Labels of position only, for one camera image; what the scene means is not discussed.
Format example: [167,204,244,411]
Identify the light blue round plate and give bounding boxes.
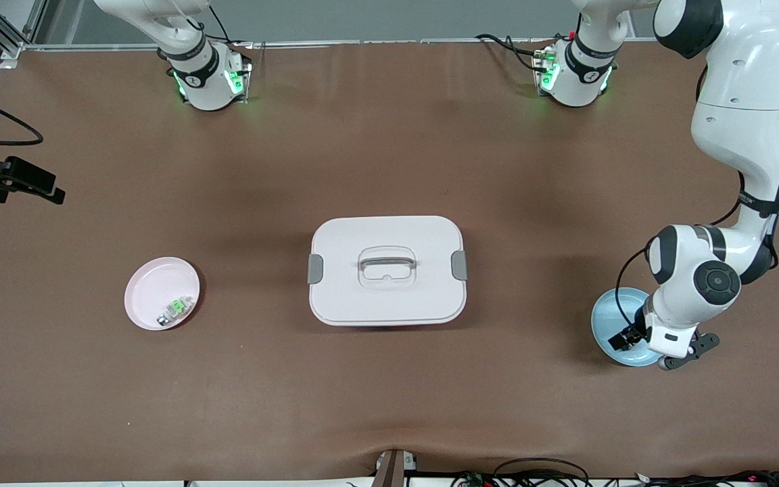
[590,287,664,368]

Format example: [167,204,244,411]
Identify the pink round plate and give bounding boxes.
[124,256,202,331]

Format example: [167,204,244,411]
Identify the white lidded storage box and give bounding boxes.
[307,215,469,327]

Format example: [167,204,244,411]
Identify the brown table cover sheet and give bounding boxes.
[0,39,779,484]

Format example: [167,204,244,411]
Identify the black cable bundle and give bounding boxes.
[450,458,779,487]

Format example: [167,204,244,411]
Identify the green white switch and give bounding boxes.
[156,296,194,327]

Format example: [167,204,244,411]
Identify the black right base cable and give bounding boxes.
[190,3,255,68]

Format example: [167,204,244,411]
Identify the metal table edge bracket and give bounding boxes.
[371,449,419,487]

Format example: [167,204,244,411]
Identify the black left base cables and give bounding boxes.
[475,32,552,72]

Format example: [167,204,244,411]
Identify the silver table edge rail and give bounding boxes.
[21,37,779,53]

